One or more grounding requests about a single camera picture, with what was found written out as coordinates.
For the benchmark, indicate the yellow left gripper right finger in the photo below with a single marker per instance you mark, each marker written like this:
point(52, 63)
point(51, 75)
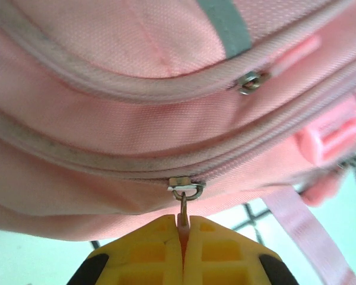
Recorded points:
point(219, 261)

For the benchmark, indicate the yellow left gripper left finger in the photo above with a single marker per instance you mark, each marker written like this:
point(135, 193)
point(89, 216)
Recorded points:
point(148, 261)

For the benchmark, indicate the pink student backpack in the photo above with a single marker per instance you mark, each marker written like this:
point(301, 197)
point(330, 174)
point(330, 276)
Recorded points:
point(106, 118)

